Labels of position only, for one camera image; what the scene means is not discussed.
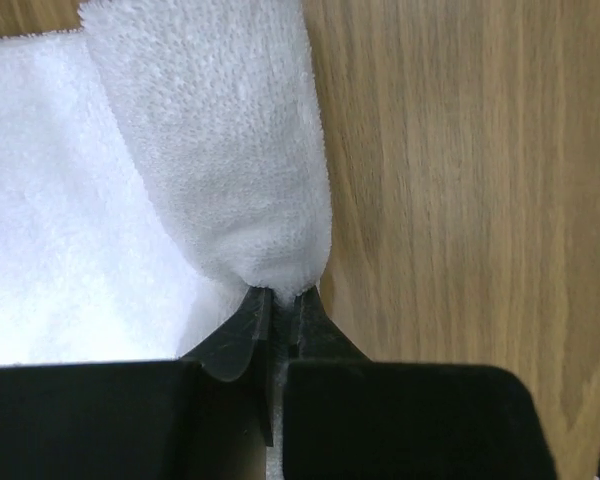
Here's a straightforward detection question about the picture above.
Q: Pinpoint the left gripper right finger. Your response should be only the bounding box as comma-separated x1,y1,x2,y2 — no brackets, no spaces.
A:
282,290,557,479

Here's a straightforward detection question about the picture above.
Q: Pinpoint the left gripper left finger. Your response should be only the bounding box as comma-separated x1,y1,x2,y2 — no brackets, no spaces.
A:
0,288,272,479

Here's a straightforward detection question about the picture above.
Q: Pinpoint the white towel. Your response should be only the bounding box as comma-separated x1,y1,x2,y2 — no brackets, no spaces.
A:
0,1,332,366

